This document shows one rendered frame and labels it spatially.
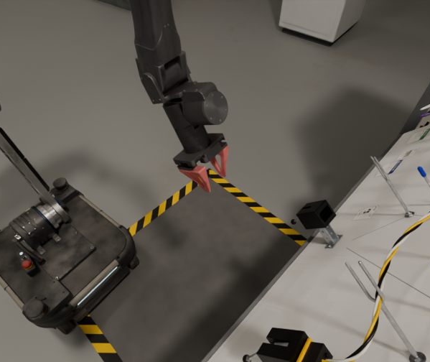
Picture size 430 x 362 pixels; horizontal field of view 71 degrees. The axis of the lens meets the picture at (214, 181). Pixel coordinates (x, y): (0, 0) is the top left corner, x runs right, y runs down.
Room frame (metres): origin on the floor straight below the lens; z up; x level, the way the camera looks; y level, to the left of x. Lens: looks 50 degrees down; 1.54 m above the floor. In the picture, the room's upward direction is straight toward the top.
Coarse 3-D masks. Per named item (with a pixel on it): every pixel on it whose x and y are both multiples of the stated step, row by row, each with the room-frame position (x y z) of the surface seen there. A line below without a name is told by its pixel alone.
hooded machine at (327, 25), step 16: (288, 0) 3.51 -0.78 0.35; (304, 0) 3.40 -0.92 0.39; (320, 0) 3.30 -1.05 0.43; (336, 0) 3.20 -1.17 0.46; (352, 0) 3.32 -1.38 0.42; (288, 16) 3.49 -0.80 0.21; (304, 16) 3.38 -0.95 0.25; (320, 16) 3.27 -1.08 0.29; (336, 16) 3.17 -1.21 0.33; (352, 16) 3.47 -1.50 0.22; (288, 32) 3.52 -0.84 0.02; (304, 32) 3.36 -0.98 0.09; (320, 32) 3.24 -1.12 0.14; (336, 32) 3.16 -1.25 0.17
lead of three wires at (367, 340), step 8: (376, 304) 0.11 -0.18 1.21; (376, 312) 0.10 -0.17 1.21; (376, 320) 0.09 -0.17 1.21; (376, 328) 0.08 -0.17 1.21; (368, 336) 0.08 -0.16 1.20; (368, 344) 0.07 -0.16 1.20; (360, 352) 0.07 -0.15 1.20; (328, 360) 0.06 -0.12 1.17; (336, 360) 0.06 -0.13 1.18; (344, 360) 0.06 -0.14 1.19; (352, 360) 0.06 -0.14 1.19
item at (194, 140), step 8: (184, 128) 0.44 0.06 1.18; (192, 128) 0.45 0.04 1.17; (200, 128) 0.45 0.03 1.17; (184, 136) 0.44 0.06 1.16; (192, 136) 0.44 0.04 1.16; (200, 136) 0.44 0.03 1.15; (208, 136) 0.46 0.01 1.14; (216, 136) 0.47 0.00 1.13; (224, 136) 0.47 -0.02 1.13; (184, 144) 0.44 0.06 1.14; (192, 144) 0.43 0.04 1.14; (200, 144) 0.44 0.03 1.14; (208, 144) 0.44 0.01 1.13; (184, 152) 0.44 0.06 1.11; (192, 152) 0.43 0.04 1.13; (200, 152) 0.42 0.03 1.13; (176, 160) 0.42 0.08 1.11; (184, 160) 0.41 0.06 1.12; (192, 160) 0.40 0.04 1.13
